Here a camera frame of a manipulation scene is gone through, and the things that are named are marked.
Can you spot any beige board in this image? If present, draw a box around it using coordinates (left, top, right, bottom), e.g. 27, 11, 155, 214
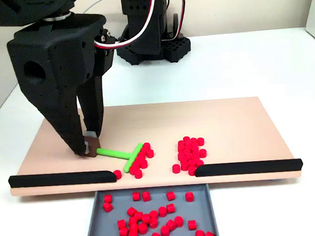
5, 93, 304, 200

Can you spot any grey tray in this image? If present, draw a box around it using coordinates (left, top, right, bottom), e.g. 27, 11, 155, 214
81, 183, 220, 236

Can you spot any green T pusher brown handle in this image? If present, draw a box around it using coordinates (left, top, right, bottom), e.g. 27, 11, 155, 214
83, 127, 147, 176

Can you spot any white red black servo cable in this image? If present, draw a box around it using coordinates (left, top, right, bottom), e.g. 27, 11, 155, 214
167, 0, 189, 40
90, 0, 162, 51

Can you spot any black rail bar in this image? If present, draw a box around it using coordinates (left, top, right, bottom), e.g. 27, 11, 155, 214
8, 168, 118, 190
194, 157, 304, 178

